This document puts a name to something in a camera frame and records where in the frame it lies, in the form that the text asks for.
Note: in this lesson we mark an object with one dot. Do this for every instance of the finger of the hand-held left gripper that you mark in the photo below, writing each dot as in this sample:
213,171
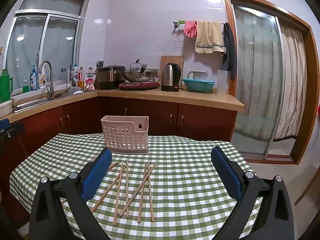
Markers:
13,128

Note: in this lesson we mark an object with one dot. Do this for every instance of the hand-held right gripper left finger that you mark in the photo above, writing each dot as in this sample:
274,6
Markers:
96,175

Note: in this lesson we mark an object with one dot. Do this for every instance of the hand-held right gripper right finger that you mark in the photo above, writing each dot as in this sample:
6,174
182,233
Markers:
226,175

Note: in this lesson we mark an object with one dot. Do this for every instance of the wooden chopstick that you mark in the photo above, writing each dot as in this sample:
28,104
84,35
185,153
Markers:
109,187
142,193
113,168
127,188
137,190
150,192
118,195

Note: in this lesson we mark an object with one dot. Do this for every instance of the pink perforated utensil holder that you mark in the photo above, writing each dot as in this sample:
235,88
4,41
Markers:
120,137

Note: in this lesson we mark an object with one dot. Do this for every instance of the steel kitchen sink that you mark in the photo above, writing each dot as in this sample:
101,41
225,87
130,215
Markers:
32,103

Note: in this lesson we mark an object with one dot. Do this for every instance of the green checkered tablecloth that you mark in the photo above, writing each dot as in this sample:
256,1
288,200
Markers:
190,180

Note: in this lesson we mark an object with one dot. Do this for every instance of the green plastic jug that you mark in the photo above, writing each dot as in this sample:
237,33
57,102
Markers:
5,87

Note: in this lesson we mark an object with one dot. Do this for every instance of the small green bottle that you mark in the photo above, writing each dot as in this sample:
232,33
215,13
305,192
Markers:
25,88

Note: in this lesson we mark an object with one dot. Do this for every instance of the blue dish soap bottle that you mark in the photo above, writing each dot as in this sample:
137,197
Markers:
33,80

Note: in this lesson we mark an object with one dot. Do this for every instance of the white spray bottle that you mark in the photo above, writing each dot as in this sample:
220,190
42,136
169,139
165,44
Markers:
43,80

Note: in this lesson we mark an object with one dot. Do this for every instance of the steel gooseneck faucet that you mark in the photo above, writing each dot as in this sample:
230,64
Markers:
51,80

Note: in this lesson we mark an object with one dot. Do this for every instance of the dishes by sink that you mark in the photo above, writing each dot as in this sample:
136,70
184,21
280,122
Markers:
75,91

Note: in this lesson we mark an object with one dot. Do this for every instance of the small steel tap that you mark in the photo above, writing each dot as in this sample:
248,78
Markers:
71,76

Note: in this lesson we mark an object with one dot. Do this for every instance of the wooden chair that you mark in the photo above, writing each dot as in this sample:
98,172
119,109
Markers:
303,195

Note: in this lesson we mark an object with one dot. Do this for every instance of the white plastic bottle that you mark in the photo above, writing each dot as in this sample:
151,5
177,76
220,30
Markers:
75,72

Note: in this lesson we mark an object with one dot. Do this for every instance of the red label bottle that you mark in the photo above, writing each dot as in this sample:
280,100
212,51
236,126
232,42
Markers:
81,78

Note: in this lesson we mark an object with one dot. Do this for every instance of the pink refill packet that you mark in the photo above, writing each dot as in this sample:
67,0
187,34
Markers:
89,82

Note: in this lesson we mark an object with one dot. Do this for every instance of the white translucent container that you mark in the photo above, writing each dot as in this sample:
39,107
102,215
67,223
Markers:
222,82

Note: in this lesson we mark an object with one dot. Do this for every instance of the beige kitchen countertop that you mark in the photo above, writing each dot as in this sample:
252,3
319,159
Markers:
175,97

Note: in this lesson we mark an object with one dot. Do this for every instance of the teal plastic colander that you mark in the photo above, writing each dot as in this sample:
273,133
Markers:
198,85

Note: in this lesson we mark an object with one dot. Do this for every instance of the clear capped bottle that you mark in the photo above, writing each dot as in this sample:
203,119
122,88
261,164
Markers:
90,71

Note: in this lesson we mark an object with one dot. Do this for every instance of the dark steel rice cooker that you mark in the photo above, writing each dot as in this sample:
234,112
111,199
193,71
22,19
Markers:
110,78

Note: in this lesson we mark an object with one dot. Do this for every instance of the red induction cooker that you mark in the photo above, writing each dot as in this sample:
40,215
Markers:
137,86

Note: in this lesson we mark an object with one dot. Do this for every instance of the sliding glass window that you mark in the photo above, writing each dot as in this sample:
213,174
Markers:
60,42

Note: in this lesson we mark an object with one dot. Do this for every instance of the sliding glass door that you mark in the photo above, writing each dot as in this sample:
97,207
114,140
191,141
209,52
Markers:
257,80

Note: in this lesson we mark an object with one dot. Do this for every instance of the white plastic jug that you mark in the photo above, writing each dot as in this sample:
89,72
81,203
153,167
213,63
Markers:
200,75

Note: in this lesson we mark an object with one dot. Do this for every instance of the knife block with scissors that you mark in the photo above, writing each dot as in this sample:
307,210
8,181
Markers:
99,66

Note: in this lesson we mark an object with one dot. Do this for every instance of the steel wok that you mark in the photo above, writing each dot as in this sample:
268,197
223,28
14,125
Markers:
137,77

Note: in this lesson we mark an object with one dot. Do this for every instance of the striped curtain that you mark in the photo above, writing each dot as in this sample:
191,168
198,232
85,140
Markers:
291,85

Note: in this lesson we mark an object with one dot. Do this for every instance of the steel electric kettle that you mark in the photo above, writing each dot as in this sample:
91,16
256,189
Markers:
170,77

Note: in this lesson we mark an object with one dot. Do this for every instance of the steel stovetop kettle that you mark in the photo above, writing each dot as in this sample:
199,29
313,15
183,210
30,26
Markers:
136,68

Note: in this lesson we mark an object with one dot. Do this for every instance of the dark hanging cloth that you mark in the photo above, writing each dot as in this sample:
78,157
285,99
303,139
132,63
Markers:
231,47

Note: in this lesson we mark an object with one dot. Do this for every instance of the wooden cutting board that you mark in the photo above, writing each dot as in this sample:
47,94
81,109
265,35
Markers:
166,61

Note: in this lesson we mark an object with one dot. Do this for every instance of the beige hanging towel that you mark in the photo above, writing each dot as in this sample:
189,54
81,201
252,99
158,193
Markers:
208,37

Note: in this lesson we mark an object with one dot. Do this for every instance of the pink rubber gloves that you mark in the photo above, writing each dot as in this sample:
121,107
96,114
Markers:
190,28

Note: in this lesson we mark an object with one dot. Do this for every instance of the wooden door frame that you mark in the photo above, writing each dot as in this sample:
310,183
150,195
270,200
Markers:
311,80

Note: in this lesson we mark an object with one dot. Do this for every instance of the metal towel rail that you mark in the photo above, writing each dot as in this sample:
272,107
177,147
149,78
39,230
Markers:
178,25

